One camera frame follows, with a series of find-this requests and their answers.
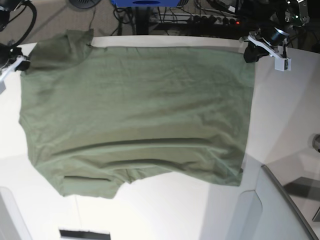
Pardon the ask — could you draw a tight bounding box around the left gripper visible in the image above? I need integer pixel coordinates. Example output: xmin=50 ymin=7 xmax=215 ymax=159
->
xmin=243 ymin=27 xmax=289 ymax=63

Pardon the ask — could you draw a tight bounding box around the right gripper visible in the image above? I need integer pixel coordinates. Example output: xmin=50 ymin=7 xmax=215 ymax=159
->
xmin=0 ymin=43 xmax=31 ymax=73

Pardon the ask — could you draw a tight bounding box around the green t-shirt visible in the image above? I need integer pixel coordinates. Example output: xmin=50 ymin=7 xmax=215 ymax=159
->
xmin=19 ymin=30 xmax=255 ymax=199

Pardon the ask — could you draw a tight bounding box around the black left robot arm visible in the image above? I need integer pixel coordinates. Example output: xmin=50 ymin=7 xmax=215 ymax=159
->
xmin=240 ymin=0 xmax=310 ymax=65

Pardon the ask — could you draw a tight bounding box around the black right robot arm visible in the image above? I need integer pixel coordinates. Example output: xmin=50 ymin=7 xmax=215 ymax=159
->
xmin=0 ymin=0 xmax=37 ymax=71

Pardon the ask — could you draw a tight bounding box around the black power strip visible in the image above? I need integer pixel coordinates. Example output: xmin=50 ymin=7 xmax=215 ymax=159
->
xmin=188 ymin=15 xmax=241 ymax=26

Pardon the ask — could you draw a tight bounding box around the blue bin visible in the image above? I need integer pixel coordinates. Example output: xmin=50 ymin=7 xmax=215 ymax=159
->
xmin=111 ymin=0 xmax=180 ymax=8

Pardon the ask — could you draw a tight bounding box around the white label with black bar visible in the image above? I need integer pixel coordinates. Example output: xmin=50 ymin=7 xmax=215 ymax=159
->
xmin=59 ymin=229 xmax=111 ymax=240

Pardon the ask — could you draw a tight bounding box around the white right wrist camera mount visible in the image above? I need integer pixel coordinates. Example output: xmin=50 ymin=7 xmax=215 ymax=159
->
xmin=0 ymin=55 xmax=27 ymax=94

